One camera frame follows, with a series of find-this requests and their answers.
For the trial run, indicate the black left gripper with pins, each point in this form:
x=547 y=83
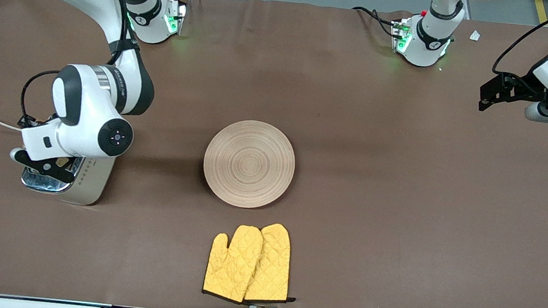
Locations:
x=523 y=85

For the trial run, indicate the round wooden plate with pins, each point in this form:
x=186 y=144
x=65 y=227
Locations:
x=249 y=164

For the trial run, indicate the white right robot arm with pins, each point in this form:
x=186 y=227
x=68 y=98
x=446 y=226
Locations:
x=86 y=121

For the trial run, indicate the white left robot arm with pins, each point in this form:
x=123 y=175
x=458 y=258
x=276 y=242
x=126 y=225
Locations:
x=430 y=43

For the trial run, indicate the cream and chrome toaster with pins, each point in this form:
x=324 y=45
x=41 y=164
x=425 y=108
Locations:
x=90 y=181

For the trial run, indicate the white paper scrap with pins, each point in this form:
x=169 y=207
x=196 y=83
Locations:
x=475 y=35

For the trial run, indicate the brown table cover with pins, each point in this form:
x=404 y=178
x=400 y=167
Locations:
x=356 y=132

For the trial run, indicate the yellow quilted oven mitt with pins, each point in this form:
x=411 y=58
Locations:
x=230 y=265
x=273 y=264

